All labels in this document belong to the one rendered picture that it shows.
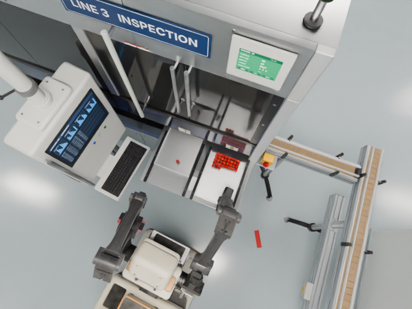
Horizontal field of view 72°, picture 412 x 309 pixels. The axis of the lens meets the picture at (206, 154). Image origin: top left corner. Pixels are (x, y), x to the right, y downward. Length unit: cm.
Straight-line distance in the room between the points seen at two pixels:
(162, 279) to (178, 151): 92
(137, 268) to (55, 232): 174
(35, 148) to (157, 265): 79
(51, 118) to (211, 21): 90
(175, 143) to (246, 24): 126
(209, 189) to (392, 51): 298
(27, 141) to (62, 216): 165
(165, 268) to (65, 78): 105
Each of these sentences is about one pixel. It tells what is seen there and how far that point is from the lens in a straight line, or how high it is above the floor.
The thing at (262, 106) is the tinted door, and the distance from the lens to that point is 131.
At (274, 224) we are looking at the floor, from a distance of 291.
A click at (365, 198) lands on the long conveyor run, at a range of 220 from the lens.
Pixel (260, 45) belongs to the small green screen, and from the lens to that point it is 97.
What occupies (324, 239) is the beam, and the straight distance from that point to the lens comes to 247.
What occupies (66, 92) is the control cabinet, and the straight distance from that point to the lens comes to 154.
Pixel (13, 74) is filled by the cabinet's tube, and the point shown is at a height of 184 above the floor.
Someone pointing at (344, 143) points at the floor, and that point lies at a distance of 335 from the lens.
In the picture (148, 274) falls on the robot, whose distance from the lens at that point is 148.
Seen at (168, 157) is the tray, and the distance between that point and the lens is 202.
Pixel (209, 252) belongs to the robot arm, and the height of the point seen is 141.
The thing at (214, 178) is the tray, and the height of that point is 88.
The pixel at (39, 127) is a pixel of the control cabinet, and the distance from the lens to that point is 151.
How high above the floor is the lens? 281
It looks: 73 degrees down
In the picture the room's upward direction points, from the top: 5 degrees clockwise
